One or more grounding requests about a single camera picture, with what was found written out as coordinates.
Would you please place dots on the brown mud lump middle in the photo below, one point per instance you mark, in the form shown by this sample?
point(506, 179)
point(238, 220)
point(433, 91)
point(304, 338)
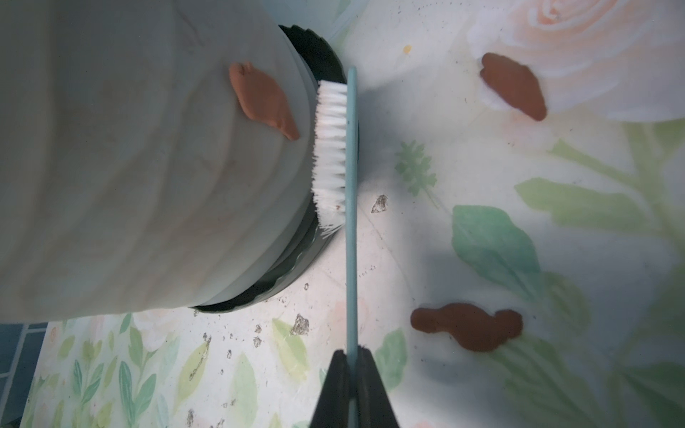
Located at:
point(471, 327)

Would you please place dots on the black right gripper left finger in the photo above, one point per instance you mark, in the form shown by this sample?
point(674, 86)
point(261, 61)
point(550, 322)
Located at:
point(333, 406)

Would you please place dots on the teal toothbrush white bristles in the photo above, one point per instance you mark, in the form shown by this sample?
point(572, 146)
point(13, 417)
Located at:
point(335, 184)

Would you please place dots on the white ceramic pot with soil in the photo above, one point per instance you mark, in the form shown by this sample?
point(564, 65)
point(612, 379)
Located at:
point(131, 179)

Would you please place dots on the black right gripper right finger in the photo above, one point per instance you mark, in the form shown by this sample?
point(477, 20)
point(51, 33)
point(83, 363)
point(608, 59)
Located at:
point(374, 409)

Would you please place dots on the brown mud lump far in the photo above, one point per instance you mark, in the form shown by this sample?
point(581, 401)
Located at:
point(515, 84)

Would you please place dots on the brown mud lump on pot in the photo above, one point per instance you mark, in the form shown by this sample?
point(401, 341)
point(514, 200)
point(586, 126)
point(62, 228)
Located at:
point(262, 99)

